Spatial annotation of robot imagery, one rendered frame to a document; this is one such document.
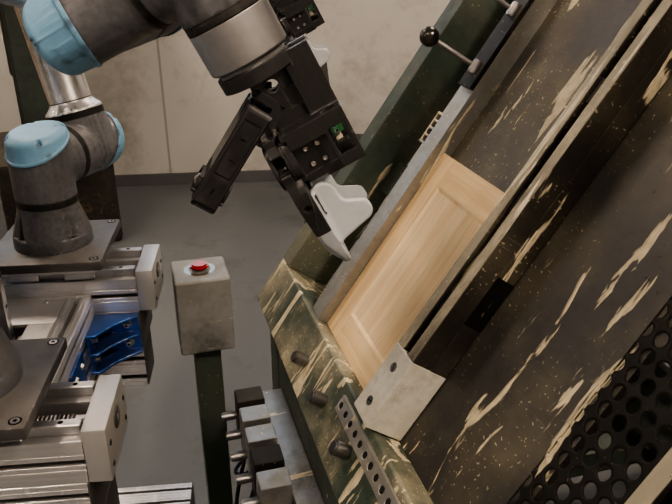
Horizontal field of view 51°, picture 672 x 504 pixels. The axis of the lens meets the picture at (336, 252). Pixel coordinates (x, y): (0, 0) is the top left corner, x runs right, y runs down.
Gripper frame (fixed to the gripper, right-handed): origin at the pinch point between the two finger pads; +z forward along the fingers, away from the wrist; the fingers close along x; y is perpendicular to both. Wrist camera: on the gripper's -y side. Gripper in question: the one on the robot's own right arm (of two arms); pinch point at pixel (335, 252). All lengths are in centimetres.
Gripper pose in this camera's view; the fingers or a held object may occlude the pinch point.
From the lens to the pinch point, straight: 70.3
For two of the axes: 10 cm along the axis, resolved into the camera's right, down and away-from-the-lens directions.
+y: 8.8, -4.6, -1.1
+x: -1.1, -4.1, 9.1
